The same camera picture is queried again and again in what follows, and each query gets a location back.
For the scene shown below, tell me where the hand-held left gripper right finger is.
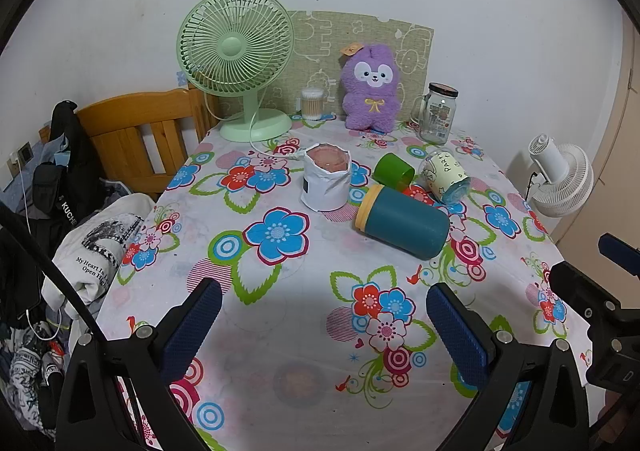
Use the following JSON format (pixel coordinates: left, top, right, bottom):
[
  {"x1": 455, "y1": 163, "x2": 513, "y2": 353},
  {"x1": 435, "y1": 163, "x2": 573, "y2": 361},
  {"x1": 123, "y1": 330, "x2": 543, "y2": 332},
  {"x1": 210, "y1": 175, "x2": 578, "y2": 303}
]
[{"x1": 425, "y1": 282, "x2": 594, "y2": 451}]

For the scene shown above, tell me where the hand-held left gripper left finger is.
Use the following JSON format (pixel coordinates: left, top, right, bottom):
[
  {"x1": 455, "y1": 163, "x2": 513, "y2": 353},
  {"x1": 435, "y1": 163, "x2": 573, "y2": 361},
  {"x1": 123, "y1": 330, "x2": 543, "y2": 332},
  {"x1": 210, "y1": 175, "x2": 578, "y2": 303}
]
[{"x1": 55, "y1": 277, "x2": 224, "y2": 451}]

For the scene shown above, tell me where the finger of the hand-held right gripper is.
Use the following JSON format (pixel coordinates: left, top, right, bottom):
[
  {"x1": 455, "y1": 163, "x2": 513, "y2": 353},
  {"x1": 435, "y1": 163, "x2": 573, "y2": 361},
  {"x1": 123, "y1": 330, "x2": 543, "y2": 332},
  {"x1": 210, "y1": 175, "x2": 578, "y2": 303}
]
[
  {"x1": 598, "y1": 233, "x2": 640, "y2": 278},
  {"x1": 548, "y1": 261, "x2": 623, "y2": 332}
]

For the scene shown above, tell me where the teal cup with yellow rim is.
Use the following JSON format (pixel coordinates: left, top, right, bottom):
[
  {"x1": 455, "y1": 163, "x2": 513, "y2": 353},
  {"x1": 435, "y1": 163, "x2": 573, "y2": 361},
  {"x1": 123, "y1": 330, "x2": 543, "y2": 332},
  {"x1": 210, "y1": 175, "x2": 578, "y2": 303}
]
[{"x1": 355, "y1": 184, "x2": 451, "y2": 261}]

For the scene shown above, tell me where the printed glass cup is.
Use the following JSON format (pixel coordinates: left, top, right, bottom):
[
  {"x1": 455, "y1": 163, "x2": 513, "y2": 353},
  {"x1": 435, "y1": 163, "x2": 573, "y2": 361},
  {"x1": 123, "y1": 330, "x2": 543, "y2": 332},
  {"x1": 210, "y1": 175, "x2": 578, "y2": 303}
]
[{"x1": 418, "y1": 150, "x2": 472, "y2": 205}]

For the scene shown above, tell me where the green plastic cup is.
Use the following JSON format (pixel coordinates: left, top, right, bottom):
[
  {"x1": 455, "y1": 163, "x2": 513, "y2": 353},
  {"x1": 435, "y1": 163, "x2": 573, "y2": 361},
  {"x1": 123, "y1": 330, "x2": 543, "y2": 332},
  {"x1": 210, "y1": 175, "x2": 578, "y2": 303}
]
[{"x1": 372, "y1": 153, "x2": 416, "y2": 192}]

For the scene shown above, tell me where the white fan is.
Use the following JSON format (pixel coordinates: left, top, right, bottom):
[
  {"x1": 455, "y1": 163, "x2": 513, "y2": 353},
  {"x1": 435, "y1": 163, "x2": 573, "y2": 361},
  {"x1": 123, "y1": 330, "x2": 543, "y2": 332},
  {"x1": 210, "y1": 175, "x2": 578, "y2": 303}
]
[{"x1": 524, "y1": 133, "x2": 595, "y2": 218}]

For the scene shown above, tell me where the wooden door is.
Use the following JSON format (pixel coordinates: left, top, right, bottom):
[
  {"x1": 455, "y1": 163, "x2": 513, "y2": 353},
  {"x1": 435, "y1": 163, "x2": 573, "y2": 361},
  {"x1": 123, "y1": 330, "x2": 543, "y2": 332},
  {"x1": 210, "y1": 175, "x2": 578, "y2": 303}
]
[{"x1": 554, "y1": 10, "x2": 640, "y2": 263}]

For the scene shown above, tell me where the floral tablecloth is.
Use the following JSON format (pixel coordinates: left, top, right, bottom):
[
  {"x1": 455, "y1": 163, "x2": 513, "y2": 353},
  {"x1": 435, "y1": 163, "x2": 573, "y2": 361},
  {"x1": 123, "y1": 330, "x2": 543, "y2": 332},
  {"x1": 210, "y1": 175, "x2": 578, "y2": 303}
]
[{"x1": 95, "y1": 113, "x2": 594, "y2": 451}]

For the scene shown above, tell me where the white printed shirt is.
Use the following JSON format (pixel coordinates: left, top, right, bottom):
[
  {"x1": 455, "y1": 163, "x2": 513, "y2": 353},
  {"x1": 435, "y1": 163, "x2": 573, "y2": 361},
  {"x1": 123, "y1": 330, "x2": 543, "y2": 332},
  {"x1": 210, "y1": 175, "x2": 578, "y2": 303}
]
[{"x1": 42, "y1": 193, "x2": 157, "y2": 319}]

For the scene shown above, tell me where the pile of printed clothes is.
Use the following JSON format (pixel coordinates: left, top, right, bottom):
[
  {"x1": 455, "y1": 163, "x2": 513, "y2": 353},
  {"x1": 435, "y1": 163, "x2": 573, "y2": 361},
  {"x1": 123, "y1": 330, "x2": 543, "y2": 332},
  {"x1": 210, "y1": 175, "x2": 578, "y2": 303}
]
[{"x1": 0, "y1": 321, "x2": 68, "y2": 434}]

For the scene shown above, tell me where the black jacket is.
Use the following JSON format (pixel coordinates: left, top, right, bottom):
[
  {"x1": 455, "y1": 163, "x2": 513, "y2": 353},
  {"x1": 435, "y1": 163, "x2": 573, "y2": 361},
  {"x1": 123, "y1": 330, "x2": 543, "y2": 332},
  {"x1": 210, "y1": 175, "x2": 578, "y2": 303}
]
[{"x1": 29, "y1": 101, "x2": 107, "y2": 234}]

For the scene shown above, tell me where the white paper-wrapped pot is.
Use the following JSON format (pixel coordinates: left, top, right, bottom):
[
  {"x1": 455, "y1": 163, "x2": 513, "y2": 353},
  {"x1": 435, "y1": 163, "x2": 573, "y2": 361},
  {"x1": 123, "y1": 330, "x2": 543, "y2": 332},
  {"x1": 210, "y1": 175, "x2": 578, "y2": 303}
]
[{"x1": 300, "y1": 143, "x2": 353, "y2": 212}]

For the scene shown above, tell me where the wooden chair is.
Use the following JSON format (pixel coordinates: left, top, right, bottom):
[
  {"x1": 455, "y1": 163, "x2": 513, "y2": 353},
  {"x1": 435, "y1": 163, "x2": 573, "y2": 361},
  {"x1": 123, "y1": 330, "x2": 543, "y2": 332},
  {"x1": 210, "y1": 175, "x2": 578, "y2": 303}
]
[{"x1": 75, "y1": 85, "x2": 222, "y2": 200}]

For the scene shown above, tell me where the glass jar mug with lid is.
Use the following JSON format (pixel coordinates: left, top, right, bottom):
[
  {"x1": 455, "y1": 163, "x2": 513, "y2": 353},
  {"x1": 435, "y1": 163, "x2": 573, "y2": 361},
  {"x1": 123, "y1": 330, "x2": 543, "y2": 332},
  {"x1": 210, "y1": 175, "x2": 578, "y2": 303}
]
[{"x1": 411, "y1": 82, "x2": 459, "y2": 145}]

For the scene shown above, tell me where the blue denim cloth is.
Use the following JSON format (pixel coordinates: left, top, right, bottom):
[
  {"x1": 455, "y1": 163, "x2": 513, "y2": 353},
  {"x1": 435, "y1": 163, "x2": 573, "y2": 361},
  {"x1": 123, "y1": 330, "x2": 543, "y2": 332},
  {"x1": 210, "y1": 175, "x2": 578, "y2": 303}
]
[{"x1": 39, "y1": 135, "x2": 72, "y2": 168}]

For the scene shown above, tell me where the purple plush toy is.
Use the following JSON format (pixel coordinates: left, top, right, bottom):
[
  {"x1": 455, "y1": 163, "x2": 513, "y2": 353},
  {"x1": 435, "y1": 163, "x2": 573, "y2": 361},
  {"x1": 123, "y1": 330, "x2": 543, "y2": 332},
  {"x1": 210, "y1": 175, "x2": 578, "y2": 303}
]
[{"x1": 341, "y1": 43, "x2": 405, "y2": 133}]

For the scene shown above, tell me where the cotton swab container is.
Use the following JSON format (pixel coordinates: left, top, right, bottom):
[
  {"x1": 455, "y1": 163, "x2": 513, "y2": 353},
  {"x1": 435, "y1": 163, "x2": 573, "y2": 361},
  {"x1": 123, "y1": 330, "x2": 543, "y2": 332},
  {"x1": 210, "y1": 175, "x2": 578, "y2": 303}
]
[{"x1": 300, "y1": 87, "x2": 326, "y2": 120}]

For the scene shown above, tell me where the green desk fan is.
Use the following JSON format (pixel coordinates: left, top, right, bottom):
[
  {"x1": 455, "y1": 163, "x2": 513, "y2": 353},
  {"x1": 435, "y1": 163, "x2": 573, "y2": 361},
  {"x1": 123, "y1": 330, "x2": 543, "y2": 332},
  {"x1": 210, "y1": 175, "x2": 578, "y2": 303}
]
[{"x1": 176, "y1": 0, "x2": 295, "y2": 143}]

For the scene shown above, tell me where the green patterned mat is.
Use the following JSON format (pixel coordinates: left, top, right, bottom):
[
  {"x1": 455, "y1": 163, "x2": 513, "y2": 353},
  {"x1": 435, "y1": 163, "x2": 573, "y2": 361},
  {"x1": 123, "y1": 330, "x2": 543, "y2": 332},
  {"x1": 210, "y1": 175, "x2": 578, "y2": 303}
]
[{"x1": 274, "y1": 10, "x2": 435, "y2": 124}]

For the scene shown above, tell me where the white fan cable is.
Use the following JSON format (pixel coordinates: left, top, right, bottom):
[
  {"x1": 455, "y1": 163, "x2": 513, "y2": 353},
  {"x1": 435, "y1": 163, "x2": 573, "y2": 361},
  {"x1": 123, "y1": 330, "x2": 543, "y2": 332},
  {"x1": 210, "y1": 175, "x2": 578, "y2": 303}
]
[{"x1": 248, "y1": 103, "x2": 307, "y2": 160}]

